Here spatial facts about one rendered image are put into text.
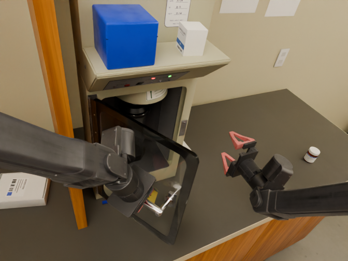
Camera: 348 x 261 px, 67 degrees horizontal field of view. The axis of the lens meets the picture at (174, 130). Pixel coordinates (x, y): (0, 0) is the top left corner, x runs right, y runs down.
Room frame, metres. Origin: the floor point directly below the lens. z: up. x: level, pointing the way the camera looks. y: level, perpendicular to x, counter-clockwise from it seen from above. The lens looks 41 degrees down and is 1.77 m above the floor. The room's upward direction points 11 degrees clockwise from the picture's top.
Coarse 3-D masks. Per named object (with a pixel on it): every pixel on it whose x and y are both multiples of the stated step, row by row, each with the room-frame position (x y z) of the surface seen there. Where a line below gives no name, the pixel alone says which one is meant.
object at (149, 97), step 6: (156, 90) 0.65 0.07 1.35; (162, 90) 0.67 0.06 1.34; (120, 96) 0.62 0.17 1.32; (126, 96) 0.62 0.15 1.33; (132, 96) 0.62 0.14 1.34; (138, 96) 0.62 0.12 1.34; (144, 96) 0.62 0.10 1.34; (150, 96) 0.63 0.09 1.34; (156, 96) 0.64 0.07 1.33; (162, 96) 0.66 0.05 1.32; (132, 102) 0.61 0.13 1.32; (138, 102) 0.61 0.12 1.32; (144, 102) 0.62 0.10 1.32; (150, 102) 0.62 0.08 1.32
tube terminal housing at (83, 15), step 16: (80, 0) 0.52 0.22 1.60; (96, 0) 0.53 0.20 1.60; (112, 0) 0.55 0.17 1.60; (128, 0) 0.57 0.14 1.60; (144, 0) 0.59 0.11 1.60; (160, 0) 0.61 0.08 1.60; (192, 0) 0.65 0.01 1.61; (208, 0) 0.68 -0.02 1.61; (80, 16) 0.52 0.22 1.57; (160, 16) 0.61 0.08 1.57; (192, 16) 0.66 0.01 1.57; (208, 16) 0.68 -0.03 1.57; (80, 32) 0.52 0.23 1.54; (160, 32) 0.61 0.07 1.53; (176, 32) 0.64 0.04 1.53; (80, 48) 0.53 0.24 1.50; (80, 64) 0.55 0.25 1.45; (80, 80) 0.57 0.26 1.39; (176, 80) 0.65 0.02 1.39; (192, 80) 0.68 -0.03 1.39; (80, 96) 0.59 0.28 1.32; (112, 96) 0.55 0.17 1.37; (192, 96) 0.69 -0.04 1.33; (176, 128) 0.70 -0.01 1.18
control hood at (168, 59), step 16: (160, 48) 0.58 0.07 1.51; (176, 48) 0.60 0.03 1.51; (208, 48) 0.63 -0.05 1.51; (96, 64) 0.45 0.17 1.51; (160, 64) 0.50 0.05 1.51; (176, 64) 0.52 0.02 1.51; (192, 64) 0.54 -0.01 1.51; (208, 64) 0.56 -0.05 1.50; (224, 64) 0.59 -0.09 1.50; (96, 80) 0.43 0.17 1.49; (112, 80) 0.46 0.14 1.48
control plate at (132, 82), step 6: (180, 72) 0.55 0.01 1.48; (186, 72) 0.56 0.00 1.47; (132, 78) 0.48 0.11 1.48; (138, 78) 0.49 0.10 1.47; (144, 78) 0.51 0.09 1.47; (150, 78) 0.52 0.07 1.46; (156, 78) 0.54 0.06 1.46; (162, 78) 0.55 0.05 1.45; (168, 78) 0.57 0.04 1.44; (174, 78) 0.58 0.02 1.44; (108, 84) 0.47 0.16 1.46; (114, 84) 0.49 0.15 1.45; (120, 84) 0.50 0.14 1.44; (132, 84) 0.53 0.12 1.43
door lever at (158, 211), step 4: (148, 200) 0.37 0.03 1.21; (168, 200) 0.39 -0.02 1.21; (144, 204) 0.36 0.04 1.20; (148, 204) 0.36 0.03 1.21; (152, 204) 0.36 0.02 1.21; (164, 204) 0.37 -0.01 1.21; (168, 204) 0.38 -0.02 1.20; (148, 208) 0.36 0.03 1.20; (152, 208) 0.35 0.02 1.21; (156, 208) 0.36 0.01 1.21; (160, 208) 0.36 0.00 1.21; (164, 208) 0.36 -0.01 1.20; (156, 212) 0.35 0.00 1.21; (160, 212) 0.35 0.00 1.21
